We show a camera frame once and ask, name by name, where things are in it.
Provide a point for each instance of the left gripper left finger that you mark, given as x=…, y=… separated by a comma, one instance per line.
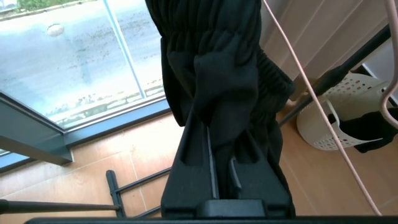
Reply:
x=189, y=183

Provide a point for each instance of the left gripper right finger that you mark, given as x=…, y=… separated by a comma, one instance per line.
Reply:
x=261, y=186

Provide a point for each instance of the pink clothes hanger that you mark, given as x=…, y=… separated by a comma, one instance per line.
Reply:
x=323, y=115

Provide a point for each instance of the white laundry basket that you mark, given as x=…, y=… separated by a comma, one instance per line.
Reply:
x=351, y=96

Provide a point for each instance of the black clothes rack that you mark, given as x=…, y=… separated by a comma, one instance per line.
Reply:
x=332, y=76

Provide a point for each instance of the beige curtain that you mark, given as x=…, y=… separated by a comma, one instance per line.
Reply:
x=326, y=31

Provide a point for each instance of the window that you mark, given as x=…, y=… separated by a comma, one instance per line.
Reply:
x=77, y=62

